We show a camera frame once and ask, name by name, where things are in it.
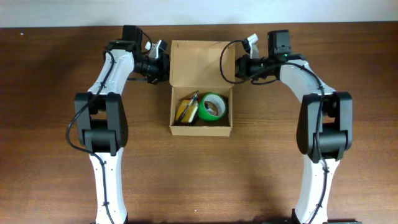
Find black pen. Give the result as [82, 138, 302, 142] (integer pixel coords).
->
[177, 90, 200, 125]

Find small blue white box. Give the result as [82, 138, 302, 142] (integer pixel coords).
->
[205, 103, 218, 116]

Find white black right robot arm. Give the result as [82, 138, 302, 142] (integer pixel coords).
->
[236, 30, 353, 224]

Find brown cardboard box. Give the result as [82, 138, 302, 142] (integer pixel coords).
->
[169, 40, 235, 137]

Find green tape roll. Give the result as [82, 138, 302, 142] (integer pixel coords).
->
[198, 92, 228, 122]

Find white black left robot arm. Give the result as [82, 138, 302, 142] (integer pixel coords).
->
[65, 25, 170, 223]

